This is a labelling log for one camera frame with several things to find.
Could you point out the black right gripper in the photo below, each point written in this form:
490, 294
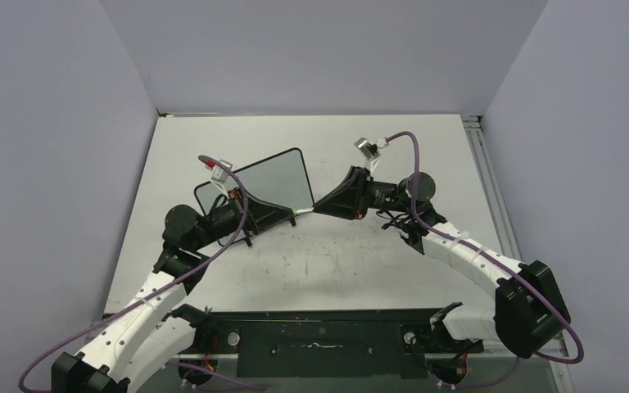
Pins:
351, 198

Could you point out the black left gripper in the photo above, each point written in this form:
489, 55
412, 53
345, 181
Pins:
264, 215

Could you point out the silver marker pen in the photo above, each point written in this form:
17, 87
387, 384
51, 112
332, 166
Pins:
305, 211

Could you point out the black framed small whiteboard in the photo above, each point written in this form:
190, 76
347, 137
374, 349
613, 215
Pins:
280, 179

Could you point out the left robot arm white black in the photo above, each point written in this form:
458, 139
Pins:
156, 324

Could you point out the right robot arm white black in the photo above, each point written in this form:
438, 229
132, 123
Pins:
528, 309

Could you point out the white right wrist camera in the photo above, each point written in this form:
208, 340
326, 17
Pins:
370, 152

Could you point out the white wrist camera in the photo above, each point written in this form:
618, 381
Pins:
370, 152
219, 176

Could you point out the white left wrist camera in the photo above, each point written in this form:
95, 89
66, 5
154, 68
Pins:
219, 176

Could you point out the aluminium rail right side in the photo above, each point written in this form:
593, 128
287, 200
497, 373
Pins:
499, 213

